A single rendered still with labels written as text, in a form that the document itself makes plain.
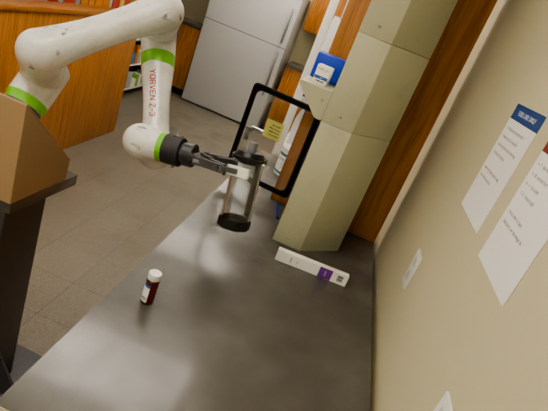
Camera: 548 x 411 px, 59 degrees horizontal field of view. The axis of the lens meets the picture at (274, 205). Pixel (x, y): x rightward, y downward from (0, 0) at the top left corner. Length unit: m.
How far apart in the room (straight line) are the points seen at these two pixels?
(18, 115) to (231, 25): 5.45
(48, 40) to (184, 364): 0.97
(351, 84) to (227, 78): 5.24
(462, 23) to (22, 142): 1.52
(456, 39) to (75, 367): 1.64
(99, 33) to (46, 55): 0.16
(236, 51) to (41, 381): 5.98
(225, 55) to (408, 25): 5.28
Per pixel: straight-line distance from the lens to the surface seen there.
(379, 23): 1.62
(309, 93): 1.64
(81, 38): 1.60
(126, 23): 1.64
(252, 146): 1.45
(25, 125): 1.48
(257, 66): 6.69
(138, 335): 1.19
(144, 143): 1.53
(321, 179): 1.69
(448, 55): 2.01
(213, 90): 6.88
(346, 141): 1.65
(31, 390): 1.06
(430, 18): 1.70
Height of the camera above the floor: 1.72
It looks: 22 degrees down
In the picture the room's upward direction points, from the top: 22 degrees clockwise
